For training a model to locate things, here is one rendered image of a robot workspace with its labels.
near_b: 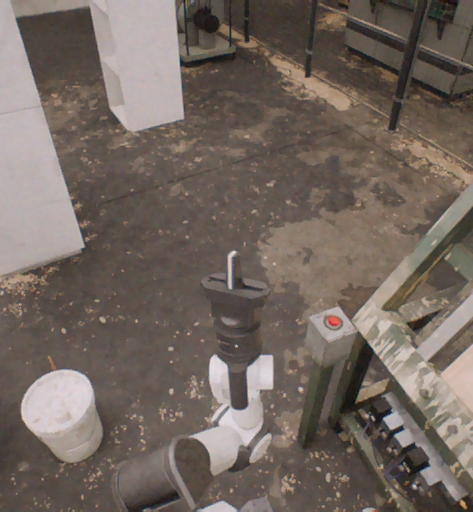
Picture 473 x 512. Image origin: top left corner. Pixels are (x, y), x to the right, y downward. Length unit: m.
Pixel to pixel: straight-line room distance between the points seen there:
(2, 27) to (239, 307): 2.07
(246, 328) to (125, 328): 2.02
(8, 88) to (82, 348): 1.43
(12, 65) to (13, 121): 0.29
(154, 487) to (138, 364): 1.78
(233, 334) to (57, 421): 1.43
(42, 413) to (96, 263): 1.32
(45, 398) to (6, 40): 1.68
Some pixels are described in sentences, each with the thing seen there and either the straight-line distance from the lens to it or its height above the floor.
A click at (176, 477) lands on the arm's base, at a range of 0.86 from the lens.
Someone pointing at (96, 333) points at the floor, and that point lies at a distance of 2.82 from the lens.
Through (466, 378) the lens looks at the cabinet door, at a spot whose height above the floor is 0.94.
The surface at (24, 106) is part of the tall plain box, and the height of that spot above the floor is 1.10.
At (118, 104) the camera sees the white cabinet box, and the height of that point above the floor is 0.03.
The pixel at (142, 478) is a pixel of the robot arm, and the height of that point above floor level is 1.34.
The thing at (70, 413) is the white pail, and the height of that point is 0.36.
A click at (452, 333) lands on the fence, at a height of 1.01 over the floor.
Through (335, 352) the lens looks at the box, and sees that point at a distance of 1.64.
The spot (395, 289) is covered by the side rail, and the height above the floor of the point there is 0.98.
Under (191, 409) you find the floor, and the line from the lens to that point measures 2.46.
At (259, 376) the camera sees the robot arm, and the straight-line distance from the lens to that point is 0.88.
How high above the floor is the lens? 2.17
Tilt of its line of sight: 43 degrees down
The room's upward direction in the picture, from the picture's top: straight up
